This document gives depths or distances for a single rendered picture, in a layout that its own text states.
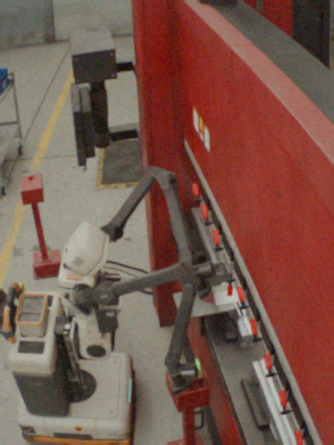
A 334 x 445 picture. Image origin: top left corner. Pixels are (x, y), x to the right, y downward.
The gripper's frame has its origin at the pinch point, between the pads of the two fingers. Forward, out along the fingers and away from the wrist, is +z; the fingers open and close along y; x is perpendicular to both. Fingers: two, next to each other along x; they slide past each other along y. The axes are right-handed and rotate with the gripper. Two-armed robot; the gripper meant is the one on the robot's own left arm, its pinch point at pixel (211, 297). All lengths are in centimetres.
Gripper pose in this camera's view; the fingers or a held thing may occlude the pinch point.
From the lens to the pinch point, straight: 298.3
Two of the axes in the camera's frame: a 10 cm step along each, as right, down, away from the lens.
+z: 5.0, 6.6, 5.7
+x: -8.5, 4.9, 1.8
